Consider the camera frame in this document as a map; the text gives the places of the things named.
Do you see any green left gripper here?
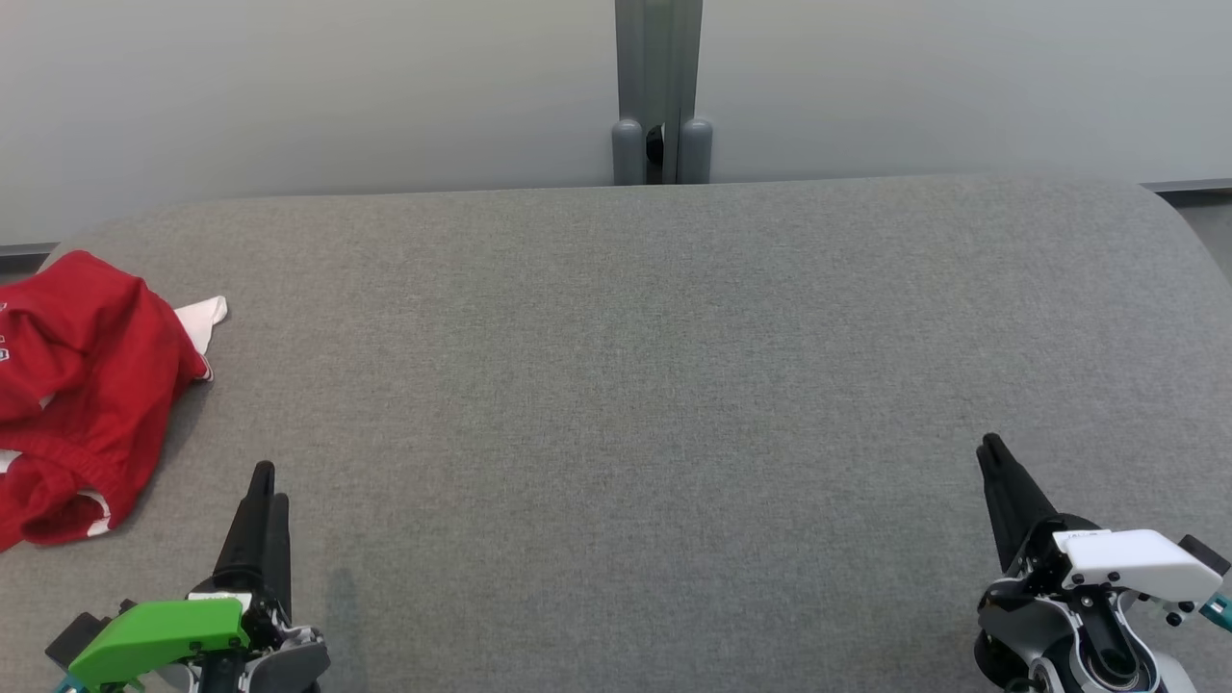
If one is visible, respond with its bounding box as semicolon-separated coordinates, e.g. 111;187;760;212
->
67;460;323;690

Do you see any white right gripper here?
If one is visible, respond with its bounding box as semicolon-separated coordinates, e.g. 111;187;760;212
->
977;435;1225;607

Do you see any red shirt with white sleeves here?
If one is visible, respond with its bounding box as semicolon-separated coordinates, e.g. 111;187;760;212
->
0;250;229;429

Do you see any grey fabric sofa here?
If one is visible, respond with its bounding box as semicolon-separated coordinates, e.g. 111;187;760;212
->
0;173;1232;693

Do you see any grey partition post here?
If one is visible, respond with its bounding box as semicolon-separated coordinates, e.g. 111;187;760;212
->
612;0;714;186

